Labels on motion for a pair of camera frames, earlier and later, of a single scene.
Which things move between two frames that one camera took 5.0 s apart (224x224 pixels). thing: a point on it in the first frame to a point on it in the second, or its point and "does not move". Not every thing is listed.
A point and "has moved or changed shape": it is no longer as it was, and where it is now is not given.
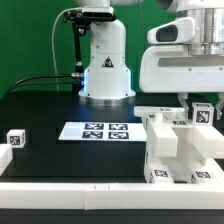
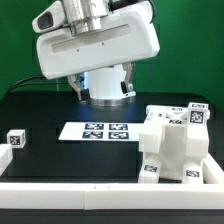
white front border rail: [105, 196] does not move
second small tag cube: [6, 157] does not move
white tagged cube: [203, 113] has moved or changed shape
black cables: [43, 83] does not move
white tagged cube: [16, 137] does not move
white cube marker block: [203, 175] to [193, 172]
